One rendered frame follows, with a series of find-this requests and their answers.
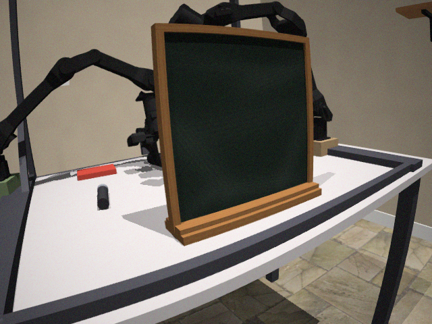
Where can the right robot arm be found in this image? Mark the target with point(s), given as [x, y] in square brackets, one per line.
[60, 73]

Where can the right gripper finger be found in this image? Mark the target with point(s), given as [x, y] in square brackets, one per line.
[153, 150]

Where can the dark green chalkboard with wooden frame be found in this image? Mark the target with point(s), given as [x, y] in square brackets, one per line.
[235, 122]

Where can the red flat rectangular block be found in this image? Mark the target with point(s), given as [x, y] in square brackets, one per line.
[94, 172]

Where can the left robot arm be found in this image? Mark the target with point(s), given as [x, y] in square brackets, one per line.
[226, 13]

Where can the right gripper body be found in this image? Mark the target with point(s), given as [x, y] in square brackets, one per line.
[135, 138]

